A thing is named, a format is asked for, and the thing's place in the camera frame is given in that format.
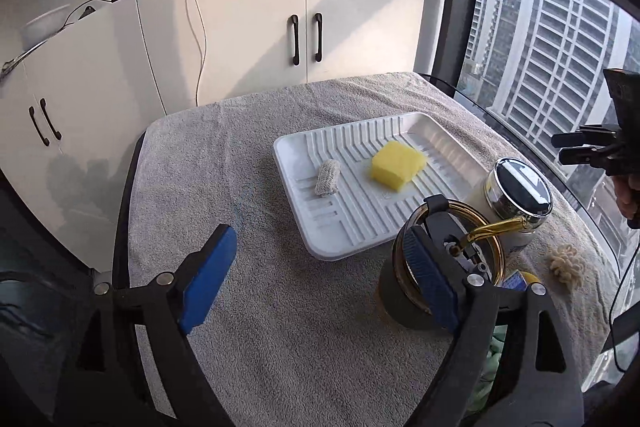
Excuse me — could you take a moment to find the white low cabinet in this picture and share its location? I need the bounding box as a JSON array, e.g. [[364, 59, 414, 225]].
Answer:
[[0, 0, 168, 273]]

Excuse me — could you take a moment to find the person's right hand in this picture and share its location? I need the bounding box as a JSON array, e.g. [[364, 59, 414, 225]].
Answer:
[[616, 173, 640, 224]]

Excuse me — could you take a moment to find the dark tumbler with gold straw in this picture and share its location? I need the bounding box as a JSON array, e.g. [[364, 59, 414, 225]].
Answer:
[[378, 194, 531, 330]]

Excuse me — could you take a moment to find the white bowl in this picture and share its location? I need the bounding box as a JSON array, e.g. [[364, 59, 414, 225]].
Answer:
[[20, 4, 73, 48]]

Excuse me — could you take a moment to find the yellow rectangular sponge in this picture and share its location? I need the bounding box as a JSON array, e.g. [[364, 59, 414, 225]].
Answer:
[[371, 142, 430, 194]]

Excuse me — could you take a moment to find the white double-door cabinet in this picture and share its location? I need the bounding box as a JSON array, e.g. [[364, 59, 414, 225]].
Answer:
[[135, 0, 427, 118]]

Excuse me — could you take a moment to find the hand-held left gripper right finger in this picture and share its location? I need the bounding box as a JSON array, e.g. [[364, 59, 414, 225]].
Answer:
[[402, 226, 586, 427]]

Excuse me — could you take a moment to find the white cable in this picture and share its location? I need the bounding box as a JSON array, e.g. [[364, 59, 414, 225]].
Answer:
[[182, 0, 208, 108]]

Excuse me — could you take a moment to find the white mug with chrome lid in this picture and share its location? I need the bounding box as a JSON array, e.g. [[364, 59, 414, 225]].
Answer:
[[462, 158, 554, 253]]

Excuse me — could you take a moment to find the black window frame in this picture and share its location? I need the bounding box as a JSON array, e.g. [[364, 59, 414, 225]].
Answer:
[[432, 0, 640, 98]]

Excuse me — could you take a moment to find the white ribbed plastic tray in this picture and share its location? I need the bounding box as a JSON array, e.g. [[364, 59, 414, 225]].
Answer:
[[273, 111, 493, 262]]

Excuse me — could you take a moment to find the thin black cable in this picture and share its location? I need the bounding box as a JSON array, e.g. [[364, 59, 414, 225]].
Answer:
[[65, 0, 168, 115]]

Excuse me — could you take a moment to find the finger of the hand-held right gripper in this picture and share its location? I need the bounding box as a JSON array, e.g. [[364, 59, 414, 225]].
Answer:
[[551, 125, 621, 148], [559, 145, 619, 166]]

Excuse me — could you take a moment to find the black cabinet handle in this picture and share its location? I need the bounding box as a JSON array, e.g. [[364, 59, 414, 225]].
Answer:
[[312, 13, 324, 63], [28, 106, 51, 148], [39, 98, 62, 141], [288, 15, 301, 66]]

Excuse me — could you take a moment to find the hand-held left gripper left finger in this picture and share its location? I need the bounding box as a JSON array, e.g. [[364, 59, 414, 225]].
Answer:
[[55, 223, 239, 427]]

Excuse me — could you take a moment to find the grey towel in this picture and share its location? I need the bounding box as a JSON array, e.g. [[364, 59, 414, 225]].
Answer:
[[127, 72, 621, 427]]

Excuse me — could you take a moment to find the grey mesh scrubber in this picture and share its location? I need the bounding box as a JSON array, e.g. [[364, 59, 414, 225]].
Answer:
[[314, 159, 342, 196]]

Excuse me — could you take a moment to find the cream knotted rope ball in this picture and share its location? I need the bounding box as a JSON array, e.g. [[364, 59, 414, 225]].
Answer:
[[549, 244, 583, 292]]

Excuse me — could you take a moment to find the green cloth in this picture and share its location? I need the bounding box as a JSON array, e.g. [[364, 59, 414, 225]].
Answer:
[[472, 322, 508, 413]]

